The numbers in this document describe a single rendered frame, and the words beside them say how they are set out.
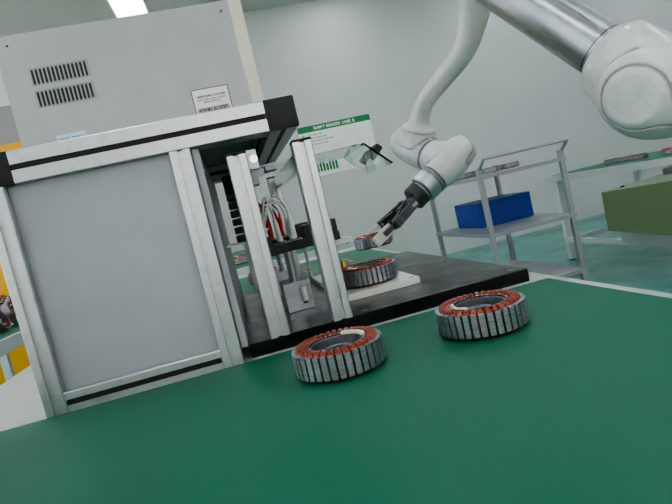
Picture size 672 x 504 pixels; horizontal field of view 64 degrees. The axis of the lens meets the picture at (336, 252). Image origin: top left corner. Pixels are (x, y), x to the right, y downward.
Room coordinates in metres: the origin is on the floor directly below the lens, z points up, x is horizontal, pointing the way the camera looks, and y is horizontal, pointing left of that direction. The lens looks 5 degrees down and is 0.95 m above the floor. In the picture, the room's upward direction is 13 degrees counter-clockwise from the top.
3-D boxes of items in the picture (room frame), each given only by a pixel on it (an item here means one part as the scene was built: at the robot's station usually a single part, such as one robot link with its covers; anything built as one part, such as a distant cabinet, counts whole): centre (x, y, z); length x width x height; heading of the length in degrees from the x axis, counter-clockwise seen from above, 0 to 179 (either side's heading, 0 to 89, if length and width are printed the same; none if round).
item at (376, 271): (1.03, -0.05, 0.80); 0.11 x 0.11 x 0.04
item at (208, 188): (1.11, 0.22, 0.92); 0.66 x 0.01 x 0.30; 10
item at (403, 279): (1.03, -0.05, 0.78); 0.15 x 0.15 x 0.01; 10
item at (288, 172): (1.13, 0.07, 1.03); 0.62 x 0.01 x 0.03; 10
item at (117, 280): (0.76, 0.31, 0.91); 0.28 x 0.03 x 0.32; 100
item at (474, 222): (3.71, -1.16, 0.51); 1.01 x 0.60 x 1.01; 10
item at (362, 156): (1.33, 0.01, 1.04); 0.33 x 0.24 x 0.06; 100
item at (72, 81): (1.11, 0.29, 1.22); 0.44 x 0.39 x 0.20; 10
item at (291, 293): (1.01, 0.09, 0.80); 0.07 x 0.05 x 0.06; 10
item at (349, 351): (0.64, 0.03, 0.77); 0.11 x 0.11 x 0.04
